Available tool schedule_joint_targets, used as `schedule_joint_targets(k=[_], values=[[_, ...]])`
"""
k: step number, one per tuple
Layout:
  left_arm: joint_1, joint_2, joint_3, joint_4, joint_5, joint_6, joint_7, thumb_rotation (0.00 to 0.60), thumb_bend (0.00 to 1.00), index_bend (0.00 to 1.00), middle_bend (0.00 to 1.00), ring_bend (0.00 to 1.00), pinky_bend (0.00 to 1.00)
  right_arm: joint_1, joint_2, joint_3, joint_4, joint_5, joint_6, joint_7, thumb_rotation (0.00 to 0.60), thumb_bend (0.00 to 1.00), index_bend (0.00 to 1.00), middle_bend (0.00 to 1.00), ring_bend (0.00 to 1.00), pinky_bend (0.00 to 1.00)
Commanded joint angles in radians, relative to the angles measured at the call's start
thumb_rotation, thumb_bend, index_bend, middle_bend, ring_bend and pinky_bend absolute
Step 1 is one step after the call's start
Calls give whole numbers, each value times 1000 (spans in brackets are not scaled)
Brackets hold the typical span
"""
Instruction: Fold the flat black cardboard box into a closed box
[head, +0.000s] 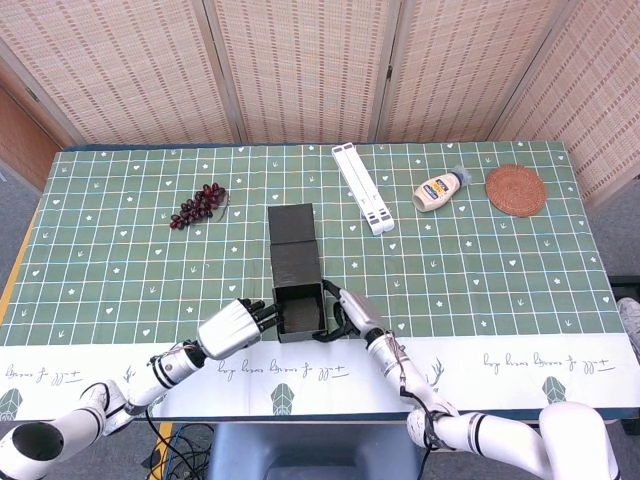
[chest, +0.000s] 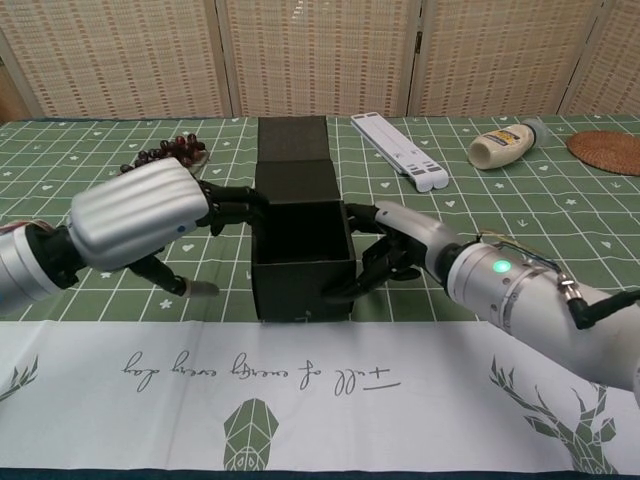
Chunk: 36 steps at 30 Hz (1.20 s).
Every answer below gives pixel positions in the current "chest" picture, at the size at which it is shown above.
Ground white folding stand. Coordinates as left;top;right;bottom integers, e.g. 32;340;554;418
349;112;450;194

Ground bamboo folding screen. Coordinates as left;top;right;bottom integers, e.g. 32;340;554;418
0;0;640;121

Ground black paper box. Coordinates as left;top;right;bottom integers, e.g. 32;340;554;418
249;115;359;324

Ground green grid tablecloth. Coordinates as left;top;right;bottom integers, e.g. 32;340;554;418
0;114;640;474

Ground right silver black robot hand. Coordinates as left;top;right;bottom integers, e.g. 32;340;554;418
322;200;460;304

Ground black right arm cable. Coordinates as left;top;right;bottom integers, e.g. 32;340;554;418
557;274;640;331

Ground round woven brown coaster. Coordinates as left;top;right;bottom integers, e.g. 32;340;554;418
566;130;640;176

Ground mayonnaise squeeze bottle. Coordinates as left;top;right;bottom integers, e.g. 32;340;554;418
467;118;550;171

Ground dark red grape bunch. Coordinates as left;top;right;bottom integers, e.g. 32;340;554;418
117;132;211;179

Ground thin right wrist wires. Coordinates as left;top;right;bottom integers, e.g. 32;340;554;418
474;229;566;281

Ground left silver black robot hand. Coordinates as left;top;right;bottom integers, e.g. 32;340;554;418
67;157;272;299

